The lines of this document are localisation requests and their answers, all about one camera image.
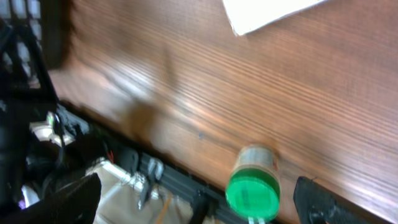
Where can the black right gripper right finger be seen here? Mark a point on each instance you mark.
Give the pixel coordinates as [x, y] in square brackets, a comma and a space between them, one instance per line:
[316, 203]

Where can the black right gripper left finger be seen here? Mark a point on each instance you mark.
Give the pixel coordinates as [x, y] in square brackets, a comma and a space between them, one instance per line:
[75, 203]

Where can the green lid jar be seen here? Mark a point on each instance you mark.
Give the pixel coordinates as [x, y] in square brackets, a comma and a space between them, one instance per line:
[253, 190]

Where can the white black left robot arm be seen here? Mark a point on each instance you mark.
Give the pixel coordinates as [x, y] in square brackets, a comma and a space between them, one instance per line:
[39, 148]

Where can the grey plastic lattice basket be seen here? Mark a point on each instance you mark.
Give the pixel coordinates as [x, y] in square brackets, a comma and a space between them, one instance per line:
[35, 39]

